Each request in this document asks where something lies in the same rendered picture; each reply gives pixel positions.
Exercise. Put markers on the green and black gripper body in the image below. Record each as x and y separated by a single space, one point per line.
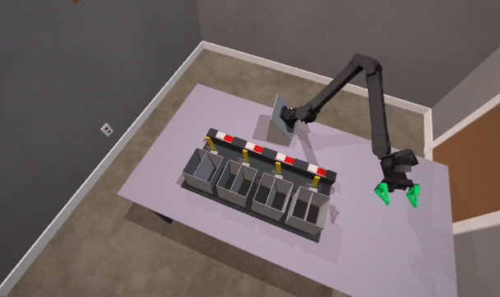
404 183

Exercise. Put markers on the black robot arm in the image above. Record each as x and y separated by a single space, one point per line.
401 161

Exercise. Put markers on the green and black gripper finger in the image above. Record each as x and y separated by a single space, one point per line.
413 191
383 188

